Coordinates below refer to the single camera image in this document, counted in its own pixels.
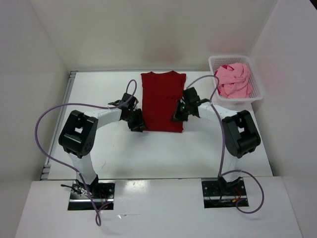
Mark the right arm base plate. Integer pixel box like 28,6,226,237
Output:
201,178,249,209

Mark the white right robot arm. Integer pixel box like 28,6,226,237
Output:
171,87,261,195

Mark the white plastic laundry basket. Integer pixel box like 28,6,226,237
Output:
209,55,264,105

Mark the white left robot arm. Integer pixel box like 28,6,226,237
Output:
58,93,146,198

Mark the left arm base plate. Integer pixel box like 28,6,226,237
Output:
66,180,115,211

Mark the pink t shirt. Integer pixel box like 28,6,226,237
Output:
215,63,253,99

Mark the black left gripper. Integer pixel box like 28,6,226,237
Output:
123,108,148,132

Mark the dark red t shirt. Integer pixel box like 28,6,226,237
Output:
141,71,186,133

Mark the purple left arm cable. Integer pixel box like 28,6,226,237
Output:
34,79,139,227

